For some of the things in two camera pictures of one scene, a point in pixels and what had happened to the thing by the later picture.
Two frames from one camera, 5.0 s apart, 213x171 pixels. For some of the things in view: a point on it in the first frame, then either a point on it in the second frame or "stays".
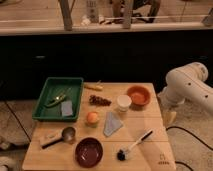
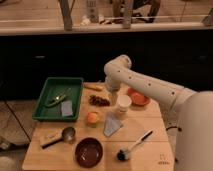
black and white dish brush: (124, 151) stays
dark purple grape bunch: (98, 101) stays
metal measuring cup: (69, 134) stays
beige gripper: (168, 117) to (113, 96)
